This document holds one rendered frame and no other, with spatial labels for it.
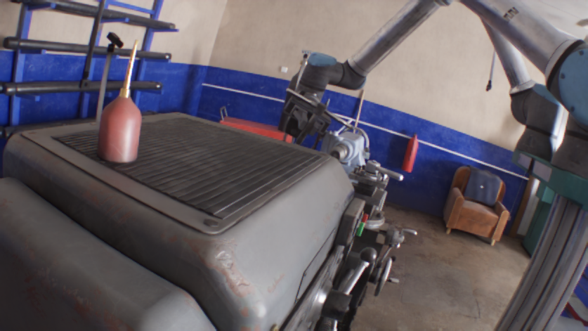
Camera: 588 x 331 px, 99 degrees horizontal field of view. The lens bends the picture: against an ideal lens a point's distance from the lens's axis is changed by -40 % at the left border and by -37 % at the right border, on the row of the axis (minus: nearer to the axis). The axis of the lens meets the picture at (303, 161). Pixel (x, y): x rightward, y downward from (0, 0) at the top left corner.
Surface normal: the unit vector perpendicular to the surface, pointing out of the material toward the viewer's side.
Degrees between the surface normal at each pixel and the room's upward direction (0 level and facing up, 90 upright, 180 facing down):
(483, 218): 90
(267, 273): 45
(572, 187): 90
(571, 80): 92
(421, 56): 90
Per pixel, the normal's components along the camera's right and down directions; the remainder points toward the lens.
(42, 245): 0.11, -0.82
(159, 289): 0.23, -0.95
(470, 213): -0.27, 0.15
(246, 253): 0.83, -0.47
